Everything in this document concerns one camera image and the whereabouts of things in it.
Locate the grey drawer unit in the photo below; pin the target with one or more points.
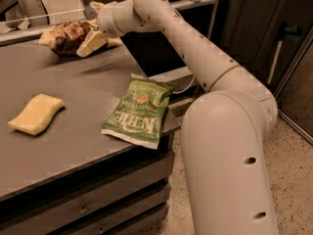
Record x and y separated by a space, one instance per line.
72 185

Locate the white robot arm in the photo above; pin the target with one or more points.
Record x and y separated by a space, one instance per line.
222 132

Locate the dark grey cabinet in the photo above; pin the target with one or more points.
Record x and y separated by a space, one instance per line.
248 30

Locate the yellow sponge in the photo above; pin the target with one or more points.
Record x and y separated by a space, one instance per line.
37 114

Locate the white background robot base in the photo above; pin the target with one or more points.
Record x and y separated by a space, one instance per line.
14 12

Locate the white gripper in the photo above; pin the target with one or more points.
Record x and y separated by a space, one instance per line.
105 21

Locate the green kettle chip bag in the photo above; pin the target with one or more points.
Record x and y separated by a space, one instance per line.
139 115

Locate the brown chip bag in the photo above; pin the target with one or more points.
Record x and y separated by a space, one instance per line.
65 38

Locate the grey metal rail frame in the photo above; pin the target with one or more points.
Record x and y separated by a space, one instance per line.
31 67

